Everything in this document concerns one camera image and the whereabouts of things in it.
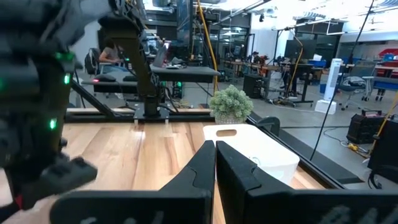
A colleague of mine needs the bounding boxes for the black computer monitor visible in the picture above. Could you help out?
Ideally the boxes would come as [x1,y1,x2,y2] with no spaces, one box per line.
[284,39,318,60]

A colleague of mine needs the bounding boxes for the black cable with red strap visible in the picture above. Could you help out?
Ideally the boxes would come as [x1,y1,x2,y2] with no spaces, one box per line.
[0,193,25,223]

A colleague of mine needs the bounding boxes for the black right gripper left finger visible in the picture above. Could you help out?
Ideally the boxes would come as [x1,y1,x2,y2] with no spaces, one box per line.
[49,139,216,224]

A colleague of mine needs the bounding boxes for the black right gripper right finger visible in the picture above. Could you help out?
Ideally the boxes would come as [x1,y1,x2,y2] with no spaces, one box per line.
[216,141,398,224]

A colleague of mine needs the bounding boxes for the open laptop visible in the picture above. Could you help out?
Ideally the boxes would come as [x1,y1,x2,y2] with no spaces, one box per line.
[151,42,171,68]

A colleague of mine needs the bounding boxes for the red storage bins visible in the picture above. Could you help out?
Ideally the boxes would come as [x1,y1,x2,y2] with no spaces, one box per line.
[377,48,398,63]

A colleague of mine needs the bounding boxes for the black computer tower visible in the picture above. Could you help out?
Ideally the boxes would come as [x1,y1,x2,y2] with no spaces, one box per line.
[243,74,266,100]

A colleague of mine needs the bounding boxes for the yellow cable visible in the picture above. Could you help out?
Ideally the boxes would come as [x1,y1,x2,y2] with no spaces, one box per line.
[197,0,219,94]
[369,93,398,156]

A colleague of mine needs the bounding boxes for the black backpack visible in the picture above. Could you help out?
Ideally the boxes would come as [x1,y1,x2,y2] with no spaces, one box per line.
[84,47,101,76]

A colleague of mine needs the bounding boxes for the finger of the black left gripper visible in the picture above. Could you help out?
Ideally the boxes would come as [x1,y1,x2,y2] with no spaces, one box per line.
[18,157,98,211]

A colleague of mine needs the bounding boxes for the white plastic bin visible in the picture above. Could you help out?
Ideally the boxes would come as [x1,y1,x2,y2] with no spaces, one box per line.
[202,123,301,187]

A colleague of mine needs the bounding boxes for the black equipment case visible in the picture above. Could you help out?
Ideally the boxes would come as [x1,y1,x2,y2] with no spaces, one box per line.
[346,109,386,145]

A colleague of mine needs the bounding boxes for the green plant in white pot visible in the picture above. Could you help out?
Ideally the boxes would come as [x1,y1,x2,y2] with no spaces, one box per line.
[208,84,254,125]

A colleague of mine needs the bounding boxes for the black hanging cable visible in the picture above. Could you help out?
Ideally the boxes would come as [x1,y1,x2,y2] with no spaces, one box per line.
[310,0,376,161]

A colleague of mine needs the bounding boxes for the black standing desk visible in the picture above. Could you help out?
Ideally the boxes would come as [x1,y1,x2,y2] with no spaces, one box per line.
[279,63,323,105]

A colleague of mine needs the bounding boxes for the grey office chair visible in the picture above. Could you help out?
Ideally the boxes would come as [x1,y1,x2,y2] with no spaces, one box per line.
[340,60,376,110]

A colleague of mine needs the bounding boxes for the white tower air purifier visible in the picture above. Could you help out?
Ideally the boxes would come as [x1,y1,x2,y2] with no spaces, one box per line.
[314,58,343,115]

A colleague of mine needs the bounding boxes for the person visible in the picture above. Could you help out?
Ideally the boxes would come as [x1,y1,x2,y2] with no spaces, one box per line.
[98,37,129,75]

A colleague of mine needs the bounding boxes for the black equipment block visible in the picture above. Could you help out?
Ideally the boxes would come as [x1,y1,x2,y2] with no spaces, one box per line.
[366,118,398,190]

